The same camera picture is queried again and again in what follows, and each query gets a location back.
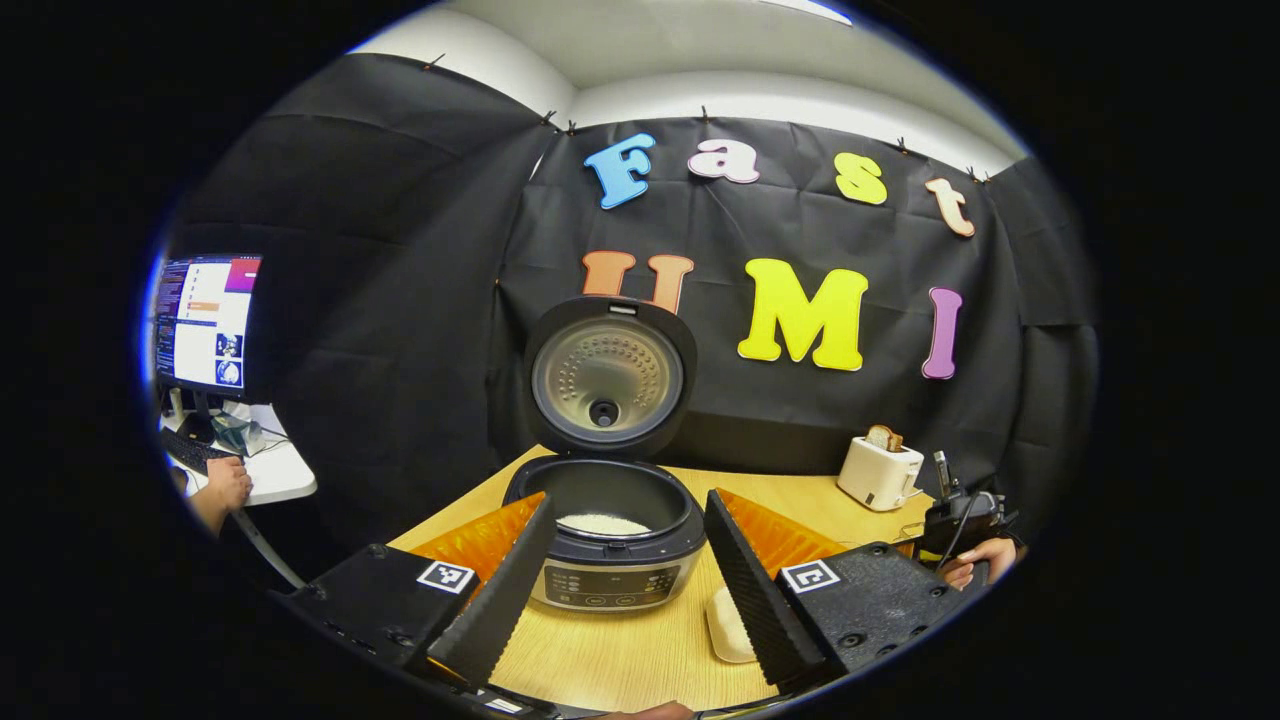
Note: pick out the black keyboard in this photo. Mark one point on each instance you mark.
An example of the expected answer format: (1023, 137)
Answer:
(195, 452)

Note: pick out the computer monitor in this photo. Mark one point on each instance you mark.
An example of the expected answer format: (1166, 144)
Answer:
(210, 320)

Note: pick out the black backdrop cloth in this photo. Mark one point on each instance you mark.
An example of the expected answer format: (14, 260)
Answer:
(400, 300)

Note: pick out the black silver rice cooker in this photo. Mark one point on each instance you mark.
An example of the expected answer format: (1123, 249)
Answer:
(610, 375)

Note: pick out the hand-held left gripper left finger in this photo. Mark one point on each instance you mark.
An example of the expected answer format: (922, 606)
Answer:
(510, 600)

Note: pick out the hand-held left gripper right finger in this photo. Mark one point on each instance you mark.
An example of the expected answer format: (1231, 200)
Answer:
(755, 600)

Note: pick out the clear tray of rice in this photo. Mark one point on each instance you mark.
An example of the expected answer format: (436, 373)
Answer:
(728, 630)

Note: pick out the white side desk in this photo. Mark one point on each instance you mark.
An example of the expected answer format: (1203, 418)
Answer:
(280, 470)

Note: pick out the white toaster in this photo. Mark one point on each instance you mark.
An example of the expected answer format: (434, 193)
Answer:
(875, 480)

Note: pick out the toast bread slice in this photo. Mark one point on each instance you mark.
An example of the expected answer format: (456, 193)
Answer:
(884, 438)

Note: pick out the crumpled greenish plastic bag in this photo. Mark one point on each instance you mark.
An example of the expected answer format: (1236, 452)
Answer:
(237, 433)

